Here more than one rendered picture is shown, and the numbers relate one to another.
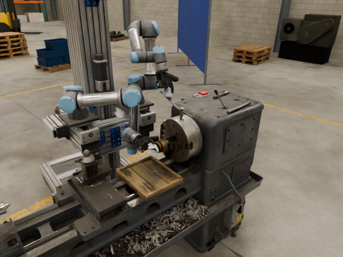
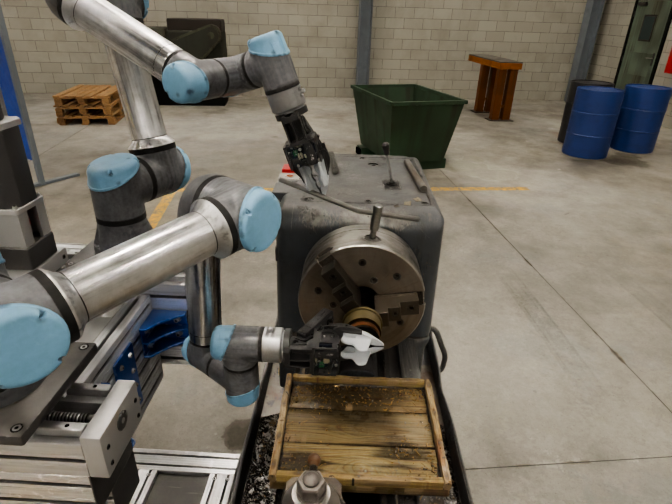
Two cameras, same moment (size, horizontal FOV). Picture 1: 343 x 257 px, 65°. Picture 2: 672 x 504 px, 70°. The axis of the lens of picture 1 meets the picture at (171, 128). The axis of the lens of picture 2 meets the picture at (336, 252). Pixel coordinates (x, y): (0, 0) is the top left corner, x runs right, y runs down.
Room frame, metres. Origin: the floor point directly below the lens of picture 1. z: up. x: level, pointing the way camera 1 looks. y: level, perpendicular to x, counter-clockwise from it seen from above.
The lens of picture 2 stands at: (1.00, 0.79, 1.72)
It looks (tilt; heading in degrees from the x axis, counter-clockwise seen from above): 27 degrees down; 311
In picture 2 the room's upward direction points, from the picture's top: 2 degrees clockwise
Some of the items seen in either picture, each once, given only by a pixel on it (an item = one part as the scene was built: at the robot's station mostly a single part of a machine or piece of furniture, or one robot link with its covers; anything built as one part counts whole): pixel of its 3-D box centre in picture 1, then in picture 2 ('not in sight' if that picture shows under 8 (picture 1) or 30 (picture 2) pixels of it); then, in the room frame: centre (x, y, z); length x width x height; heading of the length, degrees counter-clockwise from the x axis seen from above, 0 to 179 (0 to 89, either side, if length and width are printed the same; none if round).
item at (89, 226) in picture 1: (89, 200); not in sight; (1.21, 0.47, 0.90); 0.47 x 0.30 x 0.06; 40
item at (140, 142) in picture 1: (142, 143); (312, 348); (1.58, 0.19, 1.08); 0.12 x 0.09 x 0.08; 40
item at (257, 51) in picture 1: (251, 54); (94, 103); (9.42, -2.72, 0.22); 1.25 x 0.86 x 0.44; 140
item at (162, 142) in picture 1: (161, 145); (362, 328); (1.55, 0.06, 1.08); 0.09 x 0.09 x 0.09; 40
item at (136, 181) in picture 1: (148, 175); (358, 427); (1.48, 0.15, 0.89); 0.36 x 0.30 x 0.04; 40
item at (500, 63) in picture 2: not in sight; (489, 85); (5.24, -8.40, 0.50); 1.61 x 0.44 x 1.00; 137
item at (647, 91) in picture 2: not in sight; (639, 118); (2.45, -7.45, 0.44); 0.59 x 0.59 x 0.88
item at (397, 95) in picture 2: not in sight; (401, 127); (4.44, -4.35, 0.43); 1.34 x 0.94 x 0.85; 149
